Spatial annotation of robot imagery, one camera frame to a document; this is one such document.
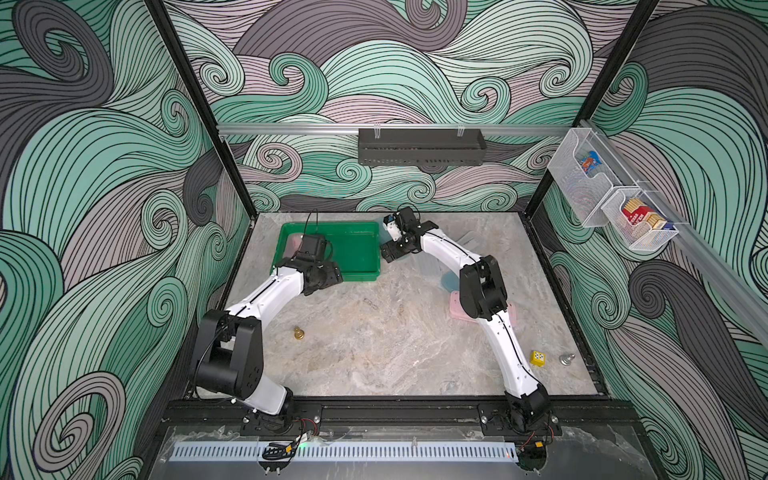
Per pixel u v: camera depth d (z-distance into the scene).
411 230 0.83
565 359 0.81
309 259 0.70
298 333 0.86
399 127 0.92
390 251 0.96
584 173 0.80
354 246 1.15
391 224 0.97
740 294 0.51
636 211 0.66
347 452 0.70
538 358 0.81
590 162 0.83
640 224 0.65
